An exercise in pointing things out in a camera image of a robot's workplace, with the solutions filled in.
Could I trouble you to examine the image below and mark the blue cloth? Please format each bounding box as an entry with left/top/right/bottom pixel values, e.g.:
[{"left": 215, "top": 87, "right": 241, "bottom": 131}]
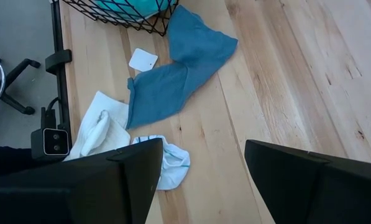
[{"left": 126, "top": 4, "right": 239, "bottom": 130}]

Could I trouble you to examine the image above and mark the white paper tag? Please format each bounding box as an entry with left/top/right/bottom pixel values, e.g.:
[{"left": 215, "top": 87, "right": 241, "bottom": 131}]
[{"left": 128, "top": 47, "right": 159, "bottom": 73}]

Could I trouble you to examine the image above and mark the black table edge rail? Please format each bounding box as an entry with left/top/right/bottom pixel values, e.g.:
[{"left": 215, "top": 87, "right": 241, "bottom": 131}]
[{"left": 50, "top": 0, "right": 73, "bottom": 147}]

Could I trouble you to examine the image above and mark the black table camera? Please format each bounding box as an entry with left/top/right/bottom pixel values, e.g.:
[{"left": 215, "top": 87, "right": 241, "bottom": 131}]
[{"left": 30, "top": 107, "right": 71, "bottom": 161}]

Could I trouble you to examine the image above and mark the black wire basket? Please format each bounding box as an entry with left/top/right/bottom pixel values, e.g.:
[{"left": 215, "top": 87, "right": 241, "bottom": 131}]
[{"left": 62, "top": 0, "right": 180, "bottom": 37}]

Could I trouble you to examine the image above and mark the black rail clamp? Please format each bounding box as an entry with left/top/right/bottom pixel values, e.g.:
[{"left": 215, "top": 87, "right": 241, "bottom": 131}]
[{"left": 45, "top": 49, "right": 73, "bottom": 75}]

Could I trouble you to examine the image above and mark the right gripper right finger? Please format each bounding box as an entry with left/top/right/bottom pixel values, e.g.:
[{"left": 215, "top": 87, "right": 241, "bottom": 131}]
[{"left": 244, "top": 139, "right": 371, "bottom": 224}]

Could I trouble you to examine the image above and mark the teal cloth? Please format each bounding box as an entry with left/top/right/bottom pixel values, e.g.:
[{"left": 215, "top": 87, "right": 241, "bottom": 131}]
[{"left": 91, "top": 0, "right": 176, "bottom": 23}]

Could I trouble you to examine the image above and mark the black office chair base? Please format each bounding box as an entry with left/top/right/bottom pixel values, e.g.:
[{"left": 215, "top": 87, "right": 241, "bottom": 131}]
[{"left": 0, "top": 55, "right": 42, "bottom": 139}]

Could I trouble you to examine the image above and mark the black camera cable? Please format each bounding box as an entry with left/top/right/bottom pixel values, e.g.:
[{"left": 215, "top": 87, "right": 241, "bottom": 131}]
[{"left": 44, "top": 96, "right": 62, "bottom": 113}]

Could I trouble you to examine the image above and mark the white striped sock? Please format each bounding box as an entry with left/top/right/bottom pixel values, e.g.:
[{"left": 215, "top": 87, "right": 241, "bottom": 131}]
[{"left": 132, "top": 134, "right": 191, "bottom": 191}]

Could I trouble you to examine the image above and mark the white ribbed cloth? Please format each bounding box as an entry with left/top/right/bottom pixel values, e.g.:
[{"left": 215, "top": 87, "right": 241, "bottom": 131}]
[{"left": 63, "top": 90, "right": 132, "bottom": 162}]

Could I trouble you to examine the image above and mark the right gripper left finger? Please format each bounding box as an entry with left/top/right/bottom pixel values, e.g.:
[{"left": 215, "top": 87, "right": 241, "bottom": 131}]
[{"left": 0, "top": 138, "right": 164, "bottom": 224}]

